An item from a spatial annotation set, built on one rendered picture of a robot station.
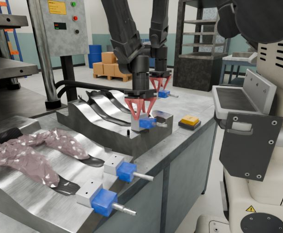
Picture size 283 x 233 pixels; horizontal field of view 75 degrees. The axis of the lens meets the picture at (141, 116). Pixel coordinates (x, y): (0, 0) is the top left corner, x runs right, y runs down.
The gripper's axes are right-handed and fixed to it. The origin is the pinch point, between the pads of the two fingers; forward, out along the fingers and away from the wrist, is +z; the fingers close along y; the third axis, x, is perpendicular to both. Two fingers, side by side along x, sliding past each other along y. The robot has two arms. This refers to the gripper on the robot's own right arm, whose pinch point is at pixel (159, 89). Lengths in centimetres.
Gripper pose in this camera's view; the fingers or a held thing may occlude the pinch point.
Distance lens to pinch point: 91.5
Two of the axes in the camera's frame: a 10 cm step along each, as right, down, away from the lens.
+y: -6.4, 3.1, -7.1
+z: 0.2, 9.2, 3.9
